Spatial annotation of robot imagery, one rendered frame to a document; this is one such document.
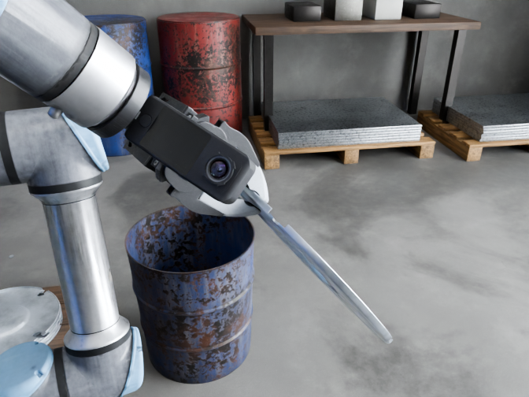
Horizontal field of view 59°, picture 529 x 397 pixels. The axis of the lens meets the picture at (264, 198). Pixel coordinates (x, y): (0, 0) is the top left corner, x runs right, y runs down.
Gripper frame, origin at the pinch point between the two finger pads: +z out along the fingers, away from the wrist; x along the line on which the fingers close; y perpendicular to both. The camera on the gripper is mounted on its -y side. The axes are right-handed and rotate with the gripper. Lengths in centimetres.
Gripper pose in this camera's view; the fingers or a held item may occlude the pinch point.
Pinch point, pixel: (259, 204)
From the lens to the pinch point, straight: 53.1
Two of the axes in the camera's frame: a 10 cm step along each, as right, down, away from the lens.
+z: 5.8, 4.4, 6.9
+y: -5.7, -3.9, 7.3
